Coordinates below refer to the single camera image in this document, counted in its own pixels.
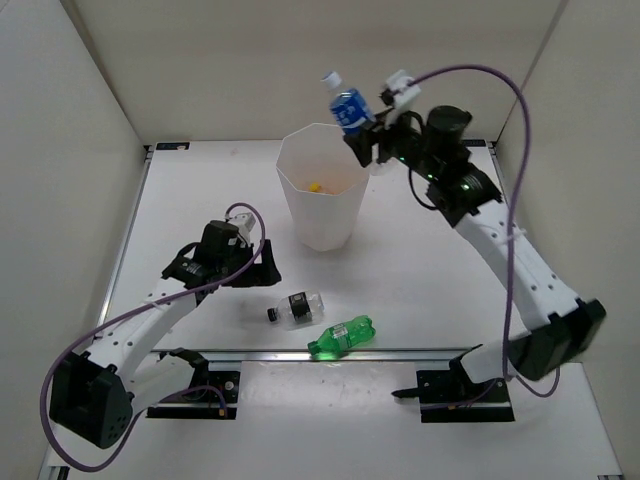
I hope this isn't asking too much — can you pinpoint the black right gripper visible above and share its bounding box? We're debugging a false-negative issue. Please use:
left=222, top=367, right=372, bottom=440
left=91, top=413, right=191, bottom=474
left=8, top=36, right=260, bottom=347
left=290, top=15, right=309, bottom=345
left=348, top=102, right=443, bottom=180

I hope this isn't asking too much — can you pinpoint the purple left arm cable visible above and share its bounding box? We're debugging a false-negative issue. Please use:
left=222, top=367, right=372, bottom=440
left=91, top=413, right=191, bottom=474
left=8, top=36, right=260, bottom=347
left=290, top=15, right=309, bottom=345
left=39, top=202, right=267, bottom=474

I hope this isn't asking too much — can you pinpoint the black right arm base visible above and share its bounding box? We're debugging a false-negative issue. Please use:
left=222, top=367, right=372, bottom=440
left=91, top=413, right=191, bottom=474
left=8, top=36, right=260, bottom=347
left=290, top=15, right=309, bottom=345
left=391, top=346, right=515, bottom=424

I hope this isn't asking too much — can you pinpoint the white octagonal plastic bin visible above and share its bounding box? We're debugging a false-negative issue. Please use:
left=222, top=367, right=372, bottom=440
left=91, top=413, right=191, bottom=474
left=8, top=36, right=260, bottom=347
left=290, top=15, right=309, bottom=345
left=276, top=123, right=370, bottom=252

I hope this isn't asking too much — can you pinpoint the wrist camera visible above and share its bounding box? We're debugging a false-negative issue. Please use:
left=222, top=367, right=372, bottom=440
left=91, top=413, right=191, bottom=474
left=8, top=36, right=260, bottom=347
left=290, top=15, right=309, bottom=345
left=380, top=70, right=421, bottom=128
left=225, top=212, right=256, bottom=247

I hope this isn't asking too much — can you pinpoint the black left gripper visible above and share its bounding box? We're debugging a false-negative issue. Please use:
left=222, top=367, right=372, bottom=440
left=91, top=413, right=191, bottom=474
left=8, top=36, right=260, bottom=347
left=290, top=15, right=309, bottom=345
left=217, top=238, right=281, bottom=287

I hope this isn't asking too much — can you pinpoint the green plastic bottle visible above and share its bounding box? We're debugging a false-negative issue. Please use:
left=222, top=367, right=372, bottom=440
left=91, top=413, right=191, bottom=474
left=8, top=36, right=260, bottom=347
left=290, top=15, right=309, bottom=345
left=307, top=315, right=376, bottom=357

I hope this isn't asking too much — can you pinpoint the table corner label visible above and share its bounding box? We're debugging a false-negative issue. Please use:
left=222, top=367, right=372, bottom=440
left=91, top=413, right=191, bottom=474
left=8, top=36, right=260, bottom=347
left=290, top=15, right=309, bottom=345
left=462, top=139, right=486, bottom=148
left=155, top=142, right=190, bottom=151

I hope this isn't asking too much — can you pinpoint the clear bottle blue label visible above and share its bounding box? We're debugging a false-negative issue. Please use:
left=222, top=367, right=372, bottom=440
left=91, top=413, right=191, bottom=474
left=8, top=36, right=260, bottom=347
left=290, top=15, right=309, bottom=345
left=320, top=69, right=391, bottom=176

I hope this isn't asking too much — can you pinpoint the left table corner label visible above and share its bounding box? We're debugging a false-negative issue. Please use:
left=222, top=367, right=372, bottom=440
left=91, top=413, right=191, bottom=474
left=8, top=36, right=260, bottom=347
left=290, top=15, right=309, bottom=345
left=155, top=142, right=190, bottom=151

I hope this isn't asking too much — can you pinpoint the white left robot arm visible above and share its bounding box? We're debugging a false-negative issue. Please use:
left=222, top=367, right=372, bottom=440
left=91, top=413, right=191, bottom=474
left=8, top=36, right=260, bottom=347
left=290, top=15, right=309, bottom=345
left=41, top=210, right=281, bottom=449

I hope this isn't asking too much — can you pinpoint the clear bottle black label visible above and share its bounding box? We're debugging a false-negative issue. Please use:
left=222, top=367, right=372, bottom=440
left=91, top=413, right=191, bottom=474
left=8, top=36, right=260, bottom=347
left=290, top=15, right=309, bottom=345
left=267, top=290, right=325, bottom=329

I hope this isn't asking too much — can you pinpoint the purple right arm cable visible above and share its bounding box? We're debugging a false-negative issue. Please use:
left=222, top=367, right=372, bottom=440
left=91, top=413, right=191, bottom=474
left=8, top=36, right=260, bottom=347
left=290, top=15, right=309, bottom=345
left=412, top=64, right=562, bottom=397

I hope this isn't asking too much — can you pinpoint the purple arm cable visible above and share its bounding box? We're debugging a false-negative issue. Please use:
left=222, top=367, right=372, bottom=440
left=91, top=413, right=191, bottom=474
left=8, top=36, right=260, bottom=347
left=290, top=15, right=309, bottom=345
left=412, top=64, right=562, bottom=397
left=39, top=202, right=267, bottom=474

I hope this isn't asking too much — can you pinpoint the orange juice bottle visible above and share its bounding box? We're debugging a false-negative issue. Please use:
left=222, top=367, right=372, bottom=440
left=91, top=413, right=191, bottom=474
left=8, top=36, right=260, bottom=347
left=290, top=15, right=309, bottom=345
left=317, top=172, right=358, bottom=195

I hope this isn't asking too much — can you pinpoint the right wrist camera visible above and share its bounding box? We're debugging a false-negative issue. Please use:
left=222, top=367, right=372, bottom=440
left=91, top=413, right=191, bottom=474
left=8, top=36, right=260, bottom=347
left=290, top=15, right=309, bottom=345
left=380, top=70, right=421, bottom=128

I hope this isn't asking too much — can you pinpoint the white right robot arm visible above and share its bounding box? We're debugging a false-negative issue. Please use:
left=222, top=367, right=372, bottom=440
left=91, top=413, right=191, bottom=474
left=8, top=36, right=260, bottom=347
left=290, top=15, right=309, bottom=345
left=343, top=106, right=606, bottom=400

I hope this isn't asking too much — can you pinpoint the right table corner label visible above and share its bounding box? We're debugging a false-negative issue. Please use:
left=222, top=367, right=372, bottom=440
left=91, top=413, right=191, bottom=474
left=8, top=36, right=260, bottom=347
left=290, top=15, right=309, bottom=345
left=462, top=139, right=486, bottom=148

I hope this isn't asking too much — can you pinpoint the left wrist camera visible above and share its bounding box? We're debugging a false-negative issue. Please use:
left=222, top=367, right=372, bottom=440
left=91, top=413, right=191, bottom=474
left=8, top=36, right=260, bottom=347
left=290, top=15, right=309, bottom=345
left=225, top=212, right=256, bottom=247

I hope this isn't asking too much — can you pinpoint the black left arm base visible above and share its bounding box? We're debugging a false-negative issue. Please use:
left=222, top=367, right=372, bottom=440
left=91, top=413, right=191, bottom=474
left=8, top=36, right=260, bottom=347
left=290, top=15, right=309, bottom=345
left=146, top=353, right=241, bottom=421

